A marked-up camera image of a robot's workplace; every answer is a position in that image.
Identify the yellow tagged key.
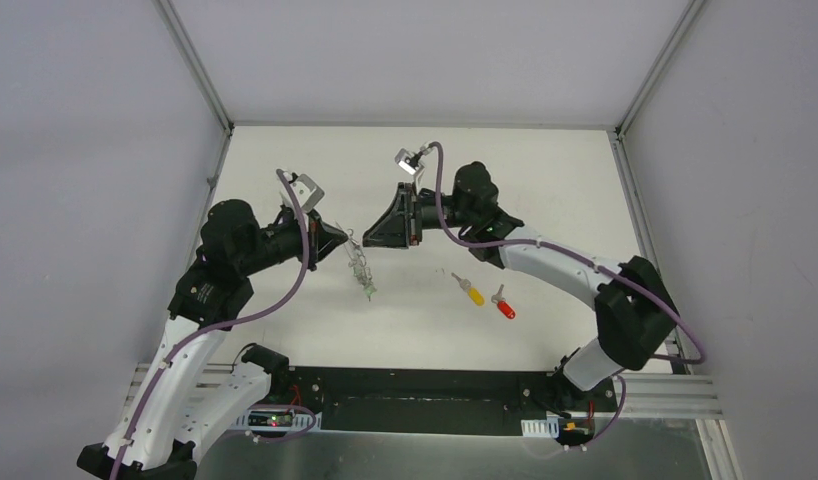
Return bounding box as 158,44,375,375
451,273,485,306

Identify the keyring with keys bunch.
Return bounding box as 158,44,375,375
337,224,377,301

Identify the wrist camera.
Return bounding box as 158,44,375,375
290,174,325,213
395,148,426,189

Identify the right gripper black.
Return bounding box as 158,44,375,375
363,183,475,249

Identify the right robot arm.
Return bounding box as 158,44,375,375
363,162,679,410

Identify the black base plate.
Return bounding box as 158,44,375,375
263,366,618,436

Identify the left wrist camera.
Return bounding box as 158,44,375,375
290,174,325,213

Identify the red tagged key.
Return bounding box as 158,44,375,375
491,284,516,320

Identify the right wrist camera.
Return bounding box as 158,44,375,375
395,148,426,189

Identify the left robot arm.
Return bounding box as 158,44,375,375
77,199,348,479

